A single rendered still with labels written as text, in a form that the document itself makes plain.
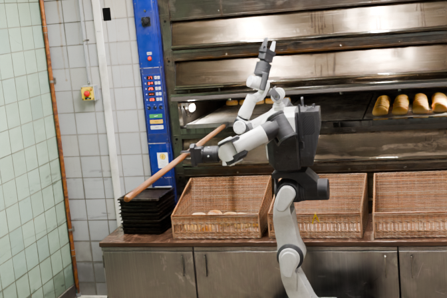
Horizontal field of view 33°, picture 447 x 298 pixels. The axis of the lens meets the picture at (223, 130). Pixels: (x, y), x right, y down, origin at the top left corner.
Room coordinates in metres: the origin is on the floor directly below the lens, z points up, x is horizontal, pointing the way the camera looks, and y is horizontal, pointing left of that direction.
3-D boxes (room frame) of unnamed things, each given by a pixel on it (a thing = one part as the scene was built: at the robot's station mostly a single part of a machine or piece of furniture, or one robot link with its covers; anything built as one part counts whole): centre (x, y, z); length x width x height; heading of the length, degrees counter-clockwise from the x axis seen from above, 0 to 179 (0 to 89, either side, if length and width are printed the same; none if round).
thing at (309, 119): (3.90, -0.36, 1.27); 0.34 x 0.30 x 0.36; 170
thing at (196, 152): (3.95, 0.12, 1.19); 0.12 x 0.10 x 0.13; 75
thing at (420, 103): (5.01, -1.26, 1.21); 0.61 x 0.48 x 0.06; 165
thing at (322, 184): (3.89, -0.38, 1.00); 0.28 x 0.13 x 0.18; 75
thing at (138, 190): (3.97, 0.22, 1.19); 1.71 x 0.03 x 0.03; 165
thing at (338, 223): (4.47, -0.54, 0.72); 0.56 x 0.49 x 0.28; 74
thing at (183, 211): (4.63, 0.04, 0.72); 0.56 x 0.49 x 0.28; 75
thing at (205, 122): (5.06, -0.07, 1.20); 0.55 x 0.36 x 0.03; 75
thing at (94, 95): (5.09, 0.87, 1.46); 0.10 x 0.07 x 0.10; 75
